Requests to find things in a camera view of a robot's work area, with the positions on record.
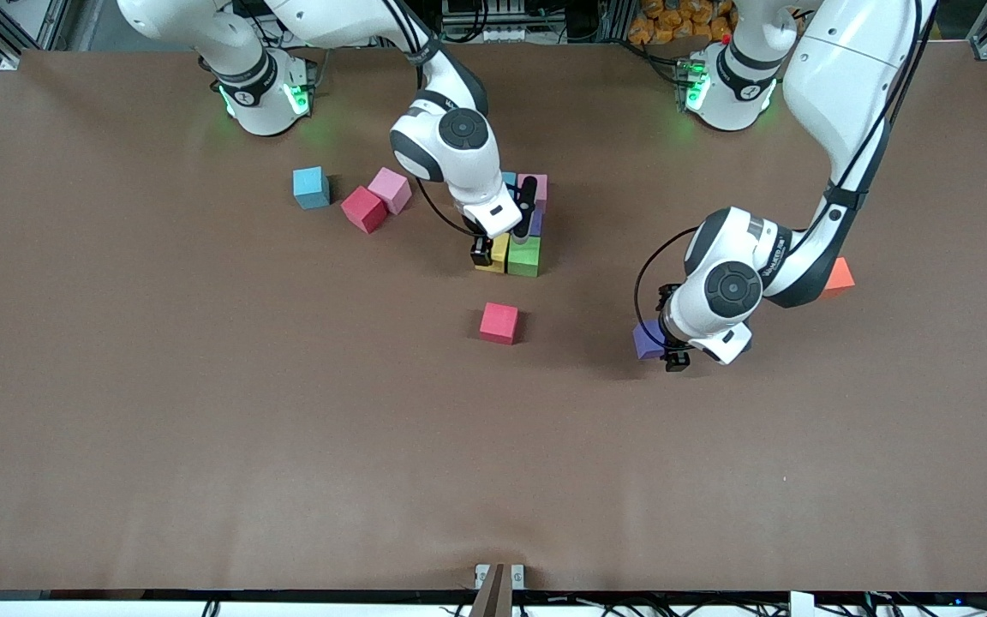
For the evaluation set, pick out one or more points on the yellow foam cube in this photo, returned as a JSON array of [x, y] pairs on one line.
[[500, 257]]

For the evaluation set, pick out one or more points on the purple foam cube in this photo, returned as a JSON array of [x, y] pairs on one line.
[[646, 341], [537, 224]]

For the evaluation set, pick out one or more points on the blue foam cube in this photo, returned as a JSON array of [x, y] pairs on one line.
[[508, 178], [311, 184]]

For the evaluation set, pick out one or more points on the green foam cube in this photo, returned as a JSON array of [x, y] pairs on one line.
[[524, 257]]

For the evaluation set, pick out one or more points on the pink foam cube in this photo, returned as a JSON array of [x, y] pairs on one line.
[[541, 184], [391, 188]]

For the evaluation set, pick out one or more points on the red foam cube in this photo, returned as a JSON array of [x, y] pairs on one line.
[[362, 208], [499, 321]]

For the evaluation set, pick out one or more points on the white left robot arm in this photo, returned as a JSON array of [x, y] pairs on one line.
[[853, 68]]

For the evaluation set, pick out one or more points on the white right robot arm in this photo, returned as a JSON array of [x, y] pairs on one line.
[[451, 137]]

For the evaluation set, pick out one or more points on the orange foam cube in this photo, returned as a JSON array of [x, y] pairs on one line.
[[839, 276]]

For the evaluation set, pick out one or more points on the orange snack bags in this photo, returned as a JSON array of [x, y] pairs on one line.
[[665, 26]]

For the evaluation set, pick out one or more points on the brown paper table cover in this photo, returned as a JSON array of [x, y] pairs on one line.
[[202, 471]]

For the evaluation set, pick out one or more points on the small metal bracket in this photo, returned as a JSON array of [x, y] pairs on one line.
[[482, 572]]

